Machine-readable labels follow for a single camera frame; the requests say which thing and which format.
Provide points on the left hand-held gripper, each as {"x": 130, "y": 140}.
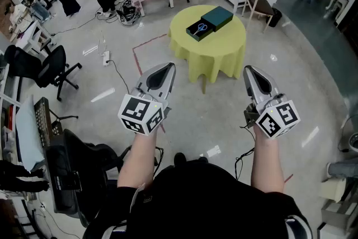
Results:
{"x": 140, "y": 114}

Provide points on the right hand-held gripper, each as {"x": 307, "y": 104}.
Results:
{"x": 279, "y": 120}

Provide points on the dark blue rectangular box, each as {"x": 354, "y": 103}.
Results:
{"x": 216, "y": 19}

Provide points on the person's right forearm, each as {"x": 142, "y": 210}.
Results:
{"x": 267, "y": 165}

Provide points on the person's left forearm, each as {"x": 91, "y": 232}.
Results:
{"x": 137, "y": 159}

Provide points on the white storage shelf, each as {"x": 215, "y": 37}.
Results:
{"x": 8, "y": 109}

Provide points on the wooden table leg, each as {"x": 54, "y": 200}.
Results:
{"x": 204, "y": 86}

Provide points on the round yellow-clothed table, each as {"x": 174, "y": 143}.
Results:
{"x": 218, "y": 47}

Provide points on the white power strip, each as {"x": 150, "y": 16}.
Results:
{"x": 106, "y": 57}

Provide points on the black waste bin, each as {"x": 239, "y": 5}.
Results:
{"x": 276, "y": 17}

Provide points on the white table leg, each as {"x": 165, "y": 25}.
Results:
{"x": 171, "y": 0}

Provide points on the wooden chair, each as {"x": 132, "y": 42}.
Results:
{"x": 260, "y": 5}

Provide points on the person's black shoe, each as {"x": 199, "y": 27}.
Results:
{"x": 179, "y": 159}
{"x": 202, "y": 160}

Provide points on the white floor fan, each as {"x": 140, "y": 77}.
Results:
{"x": 353, "y": 142}

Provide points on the white side table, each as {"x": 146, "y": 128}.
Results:
{"x": 342, "y": 2}

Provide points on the black office chair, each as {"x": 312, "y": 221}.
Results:
{"x": 42, "y": 67}

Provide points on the person's black shirt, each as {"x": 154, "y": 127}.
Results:
{"x": 209, "y": 198}

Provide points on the black rolling chair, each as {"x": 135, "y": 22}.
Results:
{"x": 72, "y": 170}

